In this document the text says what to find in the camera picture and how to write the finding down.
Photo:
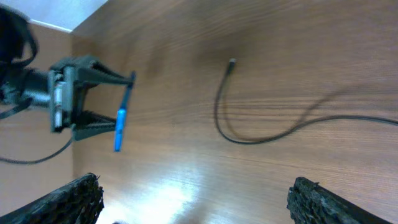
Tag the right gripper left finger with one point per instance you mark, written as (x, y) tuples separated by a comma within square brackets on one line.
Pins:
[(79, 201)]

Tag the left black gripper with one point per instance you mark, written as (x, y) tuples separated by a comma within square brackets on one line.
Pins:
[(68, 84)]

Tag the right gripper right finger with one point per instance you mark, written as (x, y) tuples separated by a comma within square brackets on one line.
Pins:
[(310, 203)]

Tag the blue screen smartphone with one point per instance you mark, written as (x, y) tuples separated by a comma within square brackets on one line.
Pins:
[(121, 116)]

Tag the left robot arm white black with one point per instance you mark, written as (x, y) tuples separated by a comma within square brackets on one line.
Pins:
[(21, 85)]

